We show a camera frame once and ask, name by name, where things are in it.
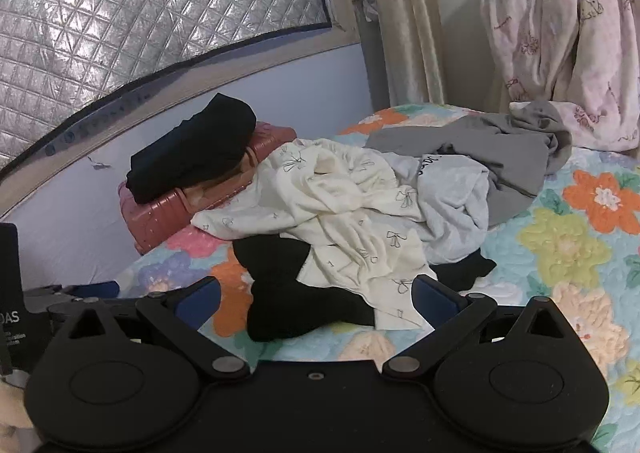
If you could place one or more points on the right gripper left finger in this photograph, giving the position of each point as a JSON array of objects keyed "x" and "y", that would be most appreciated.
[{"x": 175, "y": 317}]

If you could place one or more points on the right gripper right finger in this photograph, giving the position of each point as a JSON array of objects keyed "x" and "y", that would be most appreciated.
[{"x": 454, "y": 318}]

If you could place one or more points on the cream bow print garment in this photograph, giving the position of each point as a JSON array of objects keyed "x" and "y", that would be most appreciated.
[{"x": 347, "y": 204}]

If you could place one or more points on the black garment on bed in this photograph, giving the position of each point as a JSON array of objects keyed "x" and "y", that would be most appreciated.
[{"x": 284, "y": 308}]

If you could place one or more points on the light grey sweatshirt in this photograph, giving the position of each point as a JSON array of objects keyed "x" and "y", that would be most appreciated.
[{"x": 445, "y": 199}]

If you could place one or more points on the floral quilted bedspread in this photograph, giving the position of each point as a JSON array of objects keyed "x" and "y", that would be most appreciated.
[{"x": 577, "y": 244}]

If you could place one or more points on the black folded garment on suitcase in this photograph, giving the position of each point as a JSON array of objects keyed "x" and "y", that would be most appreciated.
[{"x": 203, "y": 147}]

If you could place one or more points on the grey t-shirt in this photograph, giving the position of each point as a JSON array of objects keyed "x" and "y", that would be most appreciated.
[{"x": 519, "y": 149}]

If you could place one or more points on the beige curtain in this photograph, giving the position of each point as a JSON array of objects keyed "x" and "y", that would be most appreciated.
[{"x": 411, "y": 33}]

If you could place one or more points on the silver quilted window cover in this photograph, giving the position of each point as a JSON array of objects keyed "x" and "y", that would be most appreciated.
[{"x": 62, "y": 59}]

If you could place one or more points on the pink bear print blanket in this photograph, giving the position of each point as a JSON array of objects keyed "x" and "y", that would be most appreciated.
[{"x": 582, "y": 56}]

